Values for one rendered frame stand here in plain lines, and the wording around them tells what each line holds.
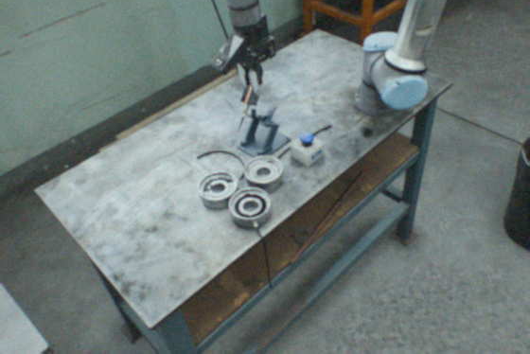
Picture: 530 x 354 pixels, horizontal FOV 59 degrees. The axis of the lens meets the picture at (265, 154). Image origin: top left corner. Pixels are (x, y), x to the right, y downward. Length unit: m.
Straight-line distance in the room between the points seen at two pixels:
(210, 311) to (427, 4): 0.96
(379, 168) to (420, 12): 0.64
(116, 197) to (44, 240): 1.19
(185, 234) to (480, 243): 1.42
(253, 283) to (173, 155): 0.44
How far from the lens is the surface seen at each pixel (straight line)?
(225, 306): 1.36
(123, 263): 1.20
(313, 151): 1.30
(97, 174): 1.45
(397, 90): 1.28
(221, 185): 1.27
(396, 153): 1.75
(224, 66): 1.15
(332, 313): 1.96
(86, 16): 2.65
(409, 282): 2.07
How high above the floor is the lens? 1.71
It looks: 42 degrees down
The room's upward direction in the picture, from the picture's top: 6 degrees counter-clockwise
